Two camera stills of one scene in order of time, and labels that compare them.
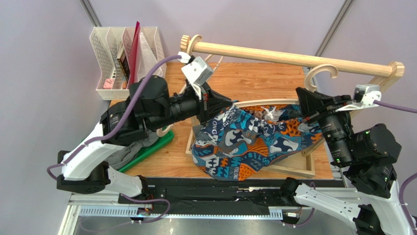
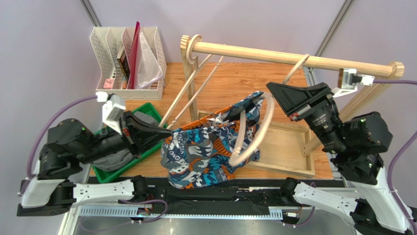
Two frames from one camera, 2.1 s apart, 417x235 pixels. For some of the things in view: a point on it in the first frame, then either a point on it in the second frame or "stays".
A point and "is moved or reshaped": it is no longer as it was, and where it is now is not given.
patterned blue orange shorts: x=230 y=139 is moved or reshaped
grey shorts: x=123 y=155 stays
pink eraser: x=108 y=83 stays
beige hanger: x=309 y=84 → x=242 y=121
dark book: x=123 y=61 stays
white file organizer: x=125 y=54 stays
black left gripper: x=211 y=104 → x=146 y=136
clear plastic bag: x=146 y=60 stays
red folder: x=133 y=55 stays
